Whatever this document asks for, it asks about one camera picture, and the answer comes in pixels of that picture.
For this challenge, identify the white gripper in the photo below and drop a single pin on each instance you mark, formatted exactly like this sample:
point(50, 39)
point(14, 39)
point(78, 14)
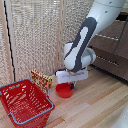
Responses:
point(71, 76)

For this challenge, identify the orange-red bowl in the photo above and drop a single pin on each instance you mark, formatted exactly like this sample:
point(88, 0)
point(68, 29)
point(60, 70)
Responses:
point(64, 91)

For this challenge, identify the brown drawer cabinet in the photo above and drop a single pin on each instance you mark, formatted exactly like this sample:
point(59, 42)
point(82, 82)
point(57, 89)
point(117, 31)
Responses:
point(115, 65)

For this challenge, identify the colourful patterned box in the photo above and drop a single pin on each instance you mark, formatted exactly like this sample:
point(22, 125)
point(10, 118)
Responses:
point(41, 81)

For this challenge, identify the red shopping basket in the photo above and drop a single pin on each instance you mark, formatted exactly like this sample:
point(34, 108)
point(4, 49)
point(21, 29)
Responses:
point(25, 103)

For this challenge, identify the woven folding screen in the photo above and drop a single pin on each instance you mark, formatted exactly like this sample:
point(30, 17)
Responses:
point(30, 36)

